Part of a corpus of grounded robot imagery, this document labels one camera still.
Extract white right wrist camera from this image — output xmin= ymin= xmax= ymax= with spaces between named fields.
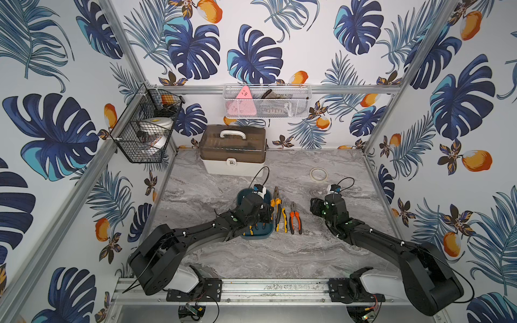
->
xmin=328 ymin=184 xmax=341 ymax=195

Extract white brown toolbox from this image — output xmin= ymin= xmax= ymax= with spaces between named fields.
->
xmin=199 ymin=125 xmax=266 ymax=177

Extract pink triangle card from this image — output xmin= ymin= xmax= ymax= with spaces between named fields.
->
xmin=227 ymin=86 xmax=257 ymax=118

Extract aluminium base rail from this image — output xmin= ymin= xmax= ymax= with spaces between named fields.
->
xmin=111 ymin=279 xmax=411 ymax=306

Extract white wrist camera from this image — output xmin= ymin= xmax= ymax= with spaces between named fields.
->
xmin=328 ymin=184 xmax=341 ymax=195
xmin=253 ymin=184 xmax=267 ymax=199

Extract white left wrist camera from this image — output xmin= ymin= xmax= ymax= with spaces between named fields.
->
xmin=253 ymin=184 xmax=267 ymax=199

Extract masking tape roll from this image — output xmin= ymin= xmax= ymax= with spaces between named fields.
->
xmin=309 ymin=167 xmax=328 ymax=182

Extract orange long nose pliers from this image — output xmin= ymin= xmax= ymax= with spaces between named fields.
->
xmin=289 ymin=202 xmax=302 ymax=235

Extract orange black cutting pliers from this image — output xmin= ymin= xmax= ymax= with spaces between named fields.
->
xmin=271 ymin=187 xmax=282 ymax=231

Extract black wire basket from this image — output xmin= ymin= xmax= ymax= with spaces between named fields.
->
xmin=109 ymin=84 xmax=185 ymax=164

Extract yellow black combination pliers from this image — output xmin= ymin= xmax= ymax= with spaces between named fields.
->
xmin=275 ymin=205 xmax=287 ymax=233

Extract white mesh wall basket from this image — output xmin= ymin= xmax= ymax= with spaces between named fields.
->
xmin=222 ymin=84 xmax=312 ymax=119

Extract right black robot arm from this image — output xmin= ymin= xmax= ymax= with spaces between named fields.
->
xmin=310 ymin=193 xmax=464 ymax=316

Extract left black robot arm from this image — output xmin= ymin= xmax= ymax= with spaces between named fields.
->
xmin=129 ymin=193 xmax=273 ymax=296

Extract white bowl in basket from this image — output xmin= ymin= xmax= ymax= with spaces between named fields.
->
xmin=137 ymin=117 xmax=173 ymax=153

